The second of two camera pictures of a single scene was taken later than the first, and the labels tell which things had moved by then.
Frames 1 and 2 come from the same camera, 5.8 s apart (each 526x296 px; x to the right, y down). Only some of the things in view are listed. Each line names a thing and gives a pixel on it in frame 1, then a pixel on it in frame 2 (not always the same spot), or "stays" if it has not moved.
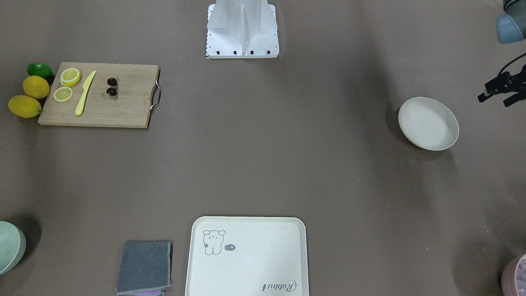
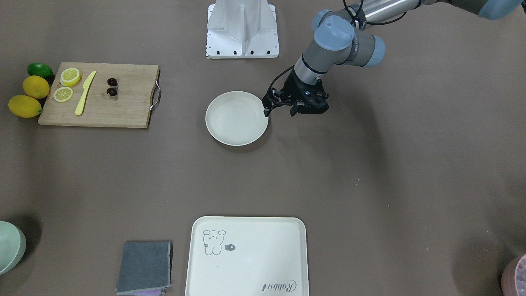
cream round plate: (427, 123) to (236, 118)
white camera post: (242, 29) stays
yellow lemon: (36, 86) stays
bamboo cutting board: (101, 94) stays
